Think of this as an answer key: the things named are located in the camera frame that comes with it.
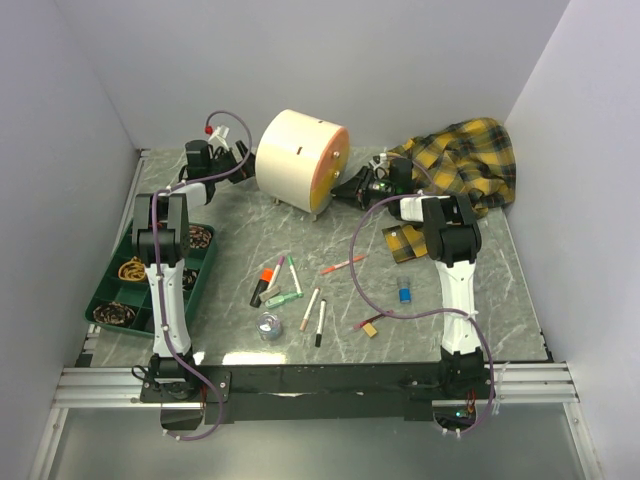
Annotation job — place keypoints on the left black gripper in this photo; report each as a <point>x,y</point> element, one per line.
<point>247,170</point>

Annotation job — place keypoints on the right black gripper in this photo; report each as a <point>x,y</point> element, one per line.
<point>356,189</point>

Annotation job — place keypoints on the round drawer organizer box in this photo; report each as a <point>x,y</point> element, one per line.
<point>300,159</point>

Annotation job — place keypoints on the grey eraser block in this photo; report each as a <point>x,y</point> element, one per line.
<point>269,293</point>

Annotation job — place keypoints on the small tan eraser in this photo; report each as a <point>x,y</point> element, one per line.
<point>370,330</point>

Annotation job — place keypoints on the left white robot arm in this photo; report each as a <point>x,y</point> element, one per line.
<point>161,239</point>

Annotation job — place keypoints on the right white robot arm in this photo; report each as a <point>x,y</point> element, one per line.
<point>453,241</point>

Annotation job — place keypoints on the orange red pen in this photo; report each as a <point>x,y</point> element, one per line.
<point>343,264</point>

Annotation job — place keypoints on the purple cap marker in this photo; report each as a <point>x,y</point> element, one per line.
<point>276,272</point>

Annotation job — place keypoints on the green cap marker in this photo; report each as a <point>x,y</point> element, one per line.
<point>293,271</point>

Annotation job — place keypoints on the blue glue stick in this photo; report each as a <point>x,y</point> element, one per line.
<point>404,289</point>

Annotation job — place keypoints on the orange black highlighter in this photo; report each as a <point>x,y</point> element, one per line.
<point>261,286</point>

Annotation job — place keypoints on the yellow plaid cloth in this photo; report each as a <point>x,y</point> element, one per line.
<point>473,157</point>

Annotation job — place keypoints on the black cap marker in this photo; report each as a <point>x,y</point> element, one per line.
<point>321,323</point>

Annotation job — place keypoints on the dark red pen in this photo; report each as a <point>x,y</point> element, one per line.
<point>370,320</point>

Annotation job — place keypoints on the pink cap marker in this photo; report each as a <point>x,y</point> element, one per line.
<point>309,308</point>

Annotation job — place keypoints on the yellow rubber bands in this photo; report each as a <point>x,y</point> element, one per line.
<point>132,270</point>

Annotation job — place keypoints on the clear tape roll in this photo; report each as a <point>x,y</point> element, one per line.
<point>269,327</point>

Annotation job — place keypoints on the black base beam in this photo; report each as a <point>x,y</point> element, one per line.
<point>331,391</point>

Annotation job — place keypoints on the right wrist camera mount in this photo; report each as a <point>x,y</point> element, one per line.
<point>379,162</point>

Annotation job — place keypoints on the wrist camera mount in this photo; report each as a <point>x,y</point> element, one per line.
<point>217,136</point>
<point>379,162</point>

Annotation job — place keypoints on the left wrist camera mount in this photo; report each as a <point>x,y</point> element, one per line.
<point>217,136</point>

